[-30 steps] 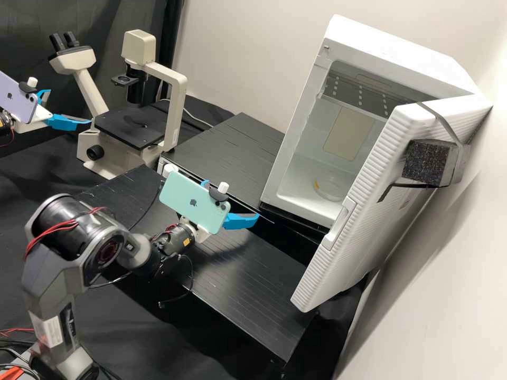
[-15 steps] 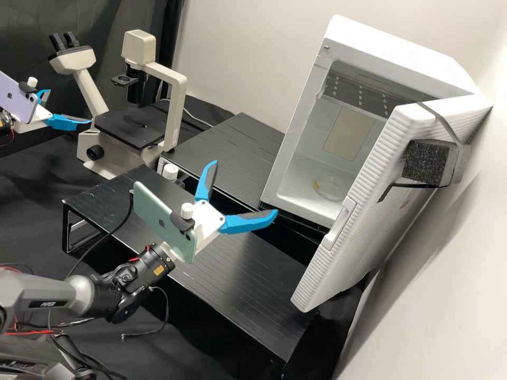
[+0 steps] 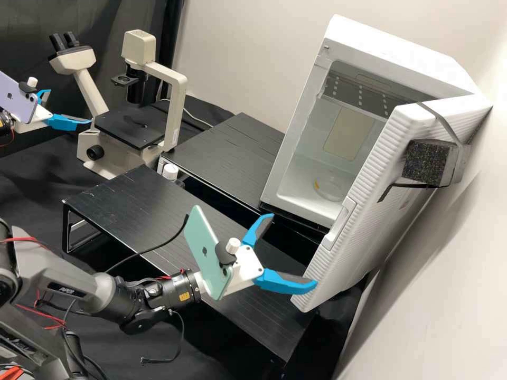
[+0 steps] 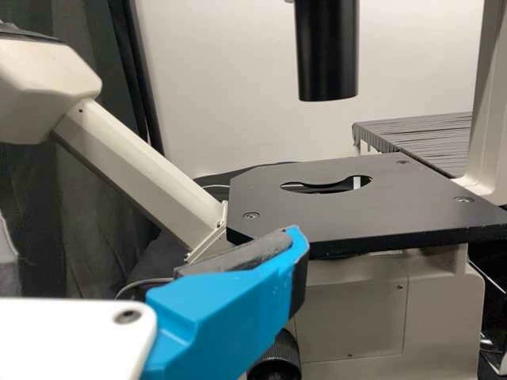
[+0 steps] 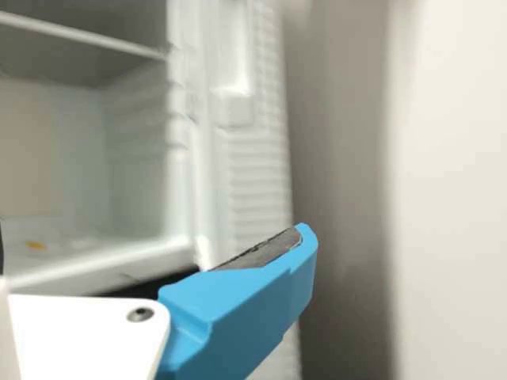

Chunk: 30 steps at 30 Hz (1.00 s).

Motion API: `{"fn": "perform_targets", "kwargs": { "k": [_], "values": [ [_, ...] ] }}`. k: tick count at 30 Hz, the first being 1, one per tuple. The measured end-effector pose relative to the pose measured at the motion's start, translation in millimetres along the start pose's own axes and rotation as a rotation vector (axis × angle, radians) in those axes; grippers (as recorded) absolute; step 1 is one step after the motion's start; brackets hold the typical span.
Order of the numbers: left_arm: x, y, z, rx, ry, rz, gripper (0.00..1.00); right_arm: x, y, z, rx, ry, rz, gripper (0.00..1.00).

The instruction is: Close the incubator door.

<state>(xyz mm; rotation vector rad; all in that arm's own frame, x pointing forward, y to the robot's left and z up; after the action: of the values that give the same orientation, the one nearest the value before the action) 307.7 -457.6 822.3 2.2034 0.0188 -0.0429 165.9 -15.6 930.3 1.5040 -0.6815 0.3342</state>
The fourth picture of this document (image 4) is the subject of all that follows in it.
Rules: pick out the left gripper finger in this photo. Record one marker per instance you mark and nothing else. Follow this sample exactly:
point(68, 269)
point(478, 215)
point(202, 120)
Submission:
point(222, 308)

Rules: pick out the cream microscope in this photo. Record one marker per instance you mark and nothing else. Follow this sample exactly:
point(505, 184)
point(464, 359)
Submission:
point(356, 308)

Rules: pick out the black platform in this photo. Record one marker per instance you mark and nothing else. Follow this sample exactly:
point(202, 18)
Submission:
point(428, 138)

